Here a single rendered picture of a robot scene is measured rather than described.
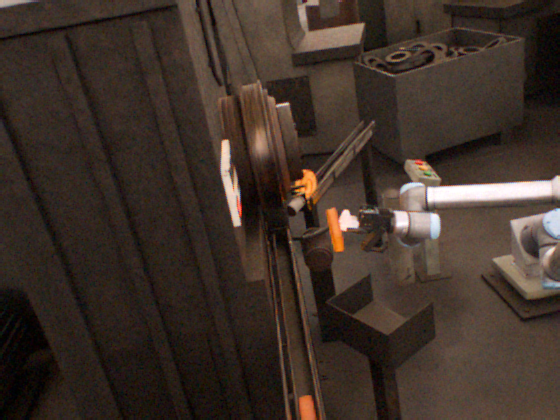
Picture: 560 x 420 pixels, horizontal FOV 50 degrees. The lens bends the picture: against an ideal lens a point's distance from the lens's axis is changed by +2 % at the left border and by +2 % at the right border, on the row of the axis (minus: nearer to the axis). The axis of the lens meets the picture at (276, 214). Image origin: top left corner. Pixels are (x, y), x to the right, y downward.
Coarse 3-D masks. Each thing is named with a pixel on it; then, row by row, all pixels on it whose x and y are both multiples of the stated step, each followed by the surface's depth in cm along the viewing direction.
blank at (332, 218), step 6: (330, 210) 209; (330, 216) 206; (336, 216) 206; (330, 222) 205; (336, 222) 205; (330, 228) 207; (336, 228) 204; (336, 234) 204; (336, 240) 205; (342, 240) 205; (336, 246) 206; (342, 246) 207
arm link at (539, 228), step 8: (544, 216) 265; (552, 216) 258; (536, 224) 270; (544, 224) 260; (552, 224) 257; (536, 232) 268; (544, 232) 261; (552, 232) 256; (536, 240) 271; (544, 240) 261; (552, 240) 258
